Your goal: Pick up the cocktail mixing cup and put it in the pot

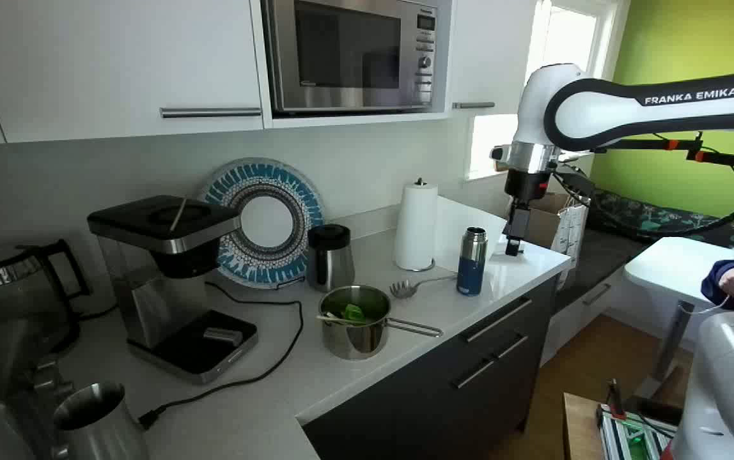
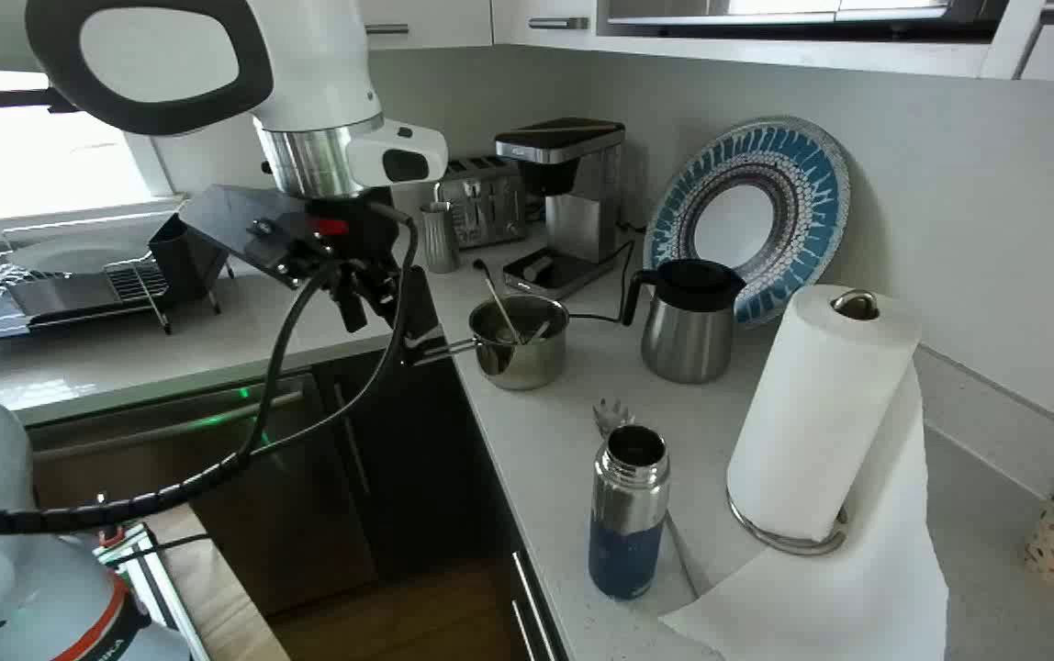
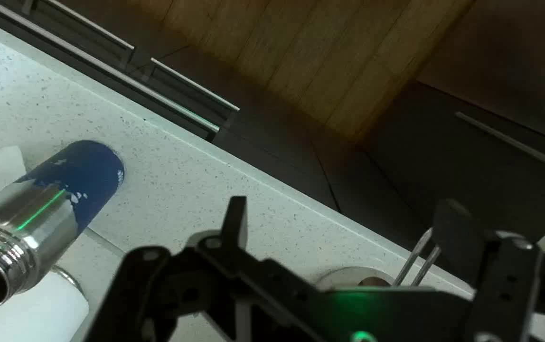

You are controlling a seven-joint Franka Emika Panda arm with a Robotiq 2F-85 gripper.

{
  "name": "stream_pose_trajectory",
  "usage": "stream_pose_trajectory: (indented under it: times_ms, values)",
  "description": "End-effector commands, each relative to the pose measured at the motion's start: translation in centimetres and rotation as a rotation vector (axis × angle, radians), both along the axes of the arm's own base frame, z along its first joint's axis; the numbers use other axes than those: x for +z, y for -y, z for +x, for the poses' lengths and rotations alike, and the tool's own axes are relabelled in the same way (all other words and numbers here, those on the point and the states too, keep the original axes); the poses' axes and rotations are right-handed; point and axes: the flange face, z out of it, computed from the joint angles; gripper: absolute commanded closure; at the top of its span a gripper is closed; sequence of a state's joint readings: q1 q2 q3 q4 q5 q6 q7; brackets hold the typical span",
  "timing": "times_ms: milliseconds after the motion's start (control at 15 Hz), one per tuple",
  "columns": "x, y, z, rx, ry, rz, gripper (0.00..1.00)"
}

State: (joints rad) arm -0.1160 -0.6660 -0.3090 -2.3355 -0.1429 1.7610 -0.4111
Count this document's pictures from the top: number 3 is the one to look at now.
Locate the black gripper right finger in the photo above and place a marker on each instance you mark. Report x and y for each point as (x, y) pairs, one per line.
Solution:
(458, 238)

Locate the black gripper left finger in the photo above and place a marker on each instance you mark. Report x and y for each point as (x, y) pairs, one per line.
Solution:
(236, 219)

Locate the dark cabinet across floor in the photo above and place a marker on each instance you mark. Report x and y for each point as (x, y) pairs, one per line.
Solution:
(424, 171)

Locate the small metal strainer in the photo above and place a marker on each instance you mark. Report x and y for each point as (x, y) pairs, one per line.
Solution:
(355, 278)

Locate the dark base cabinet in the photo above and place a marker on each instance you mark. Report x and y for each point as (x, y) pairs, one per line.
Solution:
(177, 93)

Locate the blue and steel bottle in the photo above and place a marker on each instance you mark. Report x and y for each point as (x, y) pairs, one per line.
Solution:
(44, 209)

